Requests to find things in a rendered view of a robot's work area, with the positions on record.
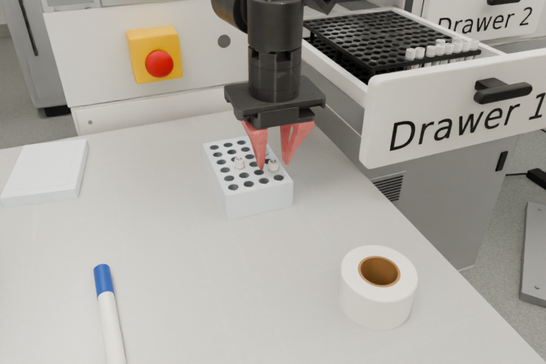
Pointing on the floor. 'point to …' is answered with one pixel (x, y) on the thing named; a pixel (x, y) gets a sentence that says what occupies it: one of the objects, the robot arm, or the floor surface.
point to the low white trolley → (223, 264)
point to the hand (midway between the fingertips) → (273, 159)
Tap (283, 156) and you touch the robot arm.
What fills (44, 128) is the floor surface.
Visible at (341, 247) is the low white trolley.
